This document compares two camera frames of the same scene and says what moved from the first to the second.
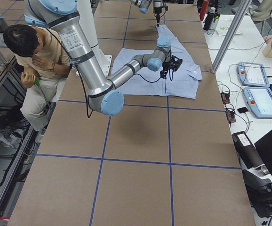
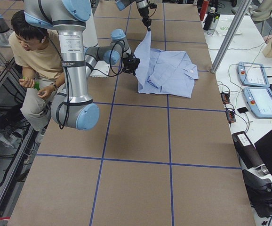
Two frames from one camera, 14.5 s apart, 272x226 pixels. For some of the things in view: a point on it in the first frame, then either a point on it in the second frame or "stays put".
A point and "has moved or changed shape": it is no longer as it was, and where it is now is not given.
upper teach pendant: [252, 74] stays put
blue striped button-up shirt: [182, 80] has moved or changed shape
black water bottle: [209, 19] stays put
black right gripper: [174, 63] to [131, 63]
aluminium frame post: [236, 21] stays put
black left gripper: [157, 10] to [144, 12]
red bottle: [204, 9] stays put
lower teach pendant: [262, 103] stays put
